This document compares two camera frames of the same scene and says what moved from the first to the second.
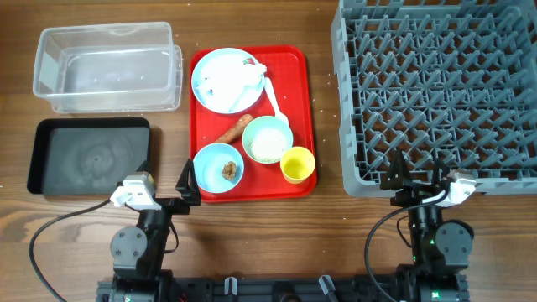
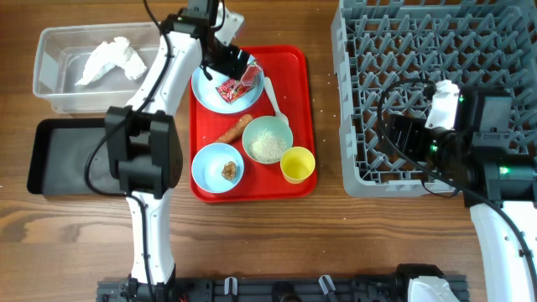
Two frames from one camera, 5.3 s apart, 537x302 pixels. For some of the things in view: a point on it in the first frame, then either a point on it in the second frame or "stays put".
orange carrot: (233, 133) stays put
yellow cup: (297, 164) stays put
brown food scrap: (229, 170) stays put
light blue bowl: (218, 168) stays put
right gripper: (414, 194) -> (412, 127)
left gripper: (189, 194) -> (226, 65)
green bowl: (266, 137) stays put
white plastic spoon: (270, 89) stays put
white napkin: (226, 83) -> (112, 52)
